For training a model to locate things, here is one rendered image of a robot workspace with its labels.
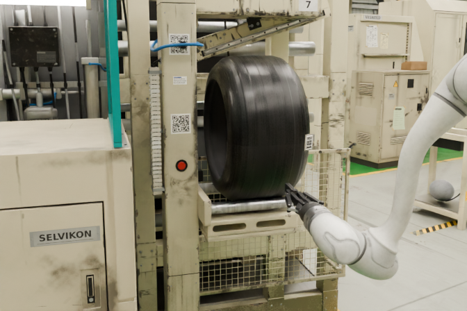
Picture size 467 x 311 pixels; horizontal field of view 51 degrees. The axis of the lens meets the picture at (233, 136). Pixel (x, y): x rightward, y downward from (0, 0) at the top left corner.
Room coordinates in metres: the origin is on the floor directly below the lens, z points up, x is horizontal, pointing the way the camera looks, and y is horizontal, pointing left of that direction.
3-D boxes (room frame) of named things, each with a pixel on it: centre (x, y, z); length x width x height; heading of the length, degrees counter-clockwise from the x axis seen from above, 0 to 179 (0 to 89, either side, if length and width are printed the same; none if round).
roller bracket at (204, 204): (1.89, 0.14, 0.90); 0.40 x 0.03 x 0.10; 15
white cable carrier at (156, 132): (1.80, 0.29, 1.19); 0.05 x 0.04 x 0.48; 15
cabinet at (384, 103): (6.51, -2.10, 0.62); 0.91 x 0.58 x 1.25; 120
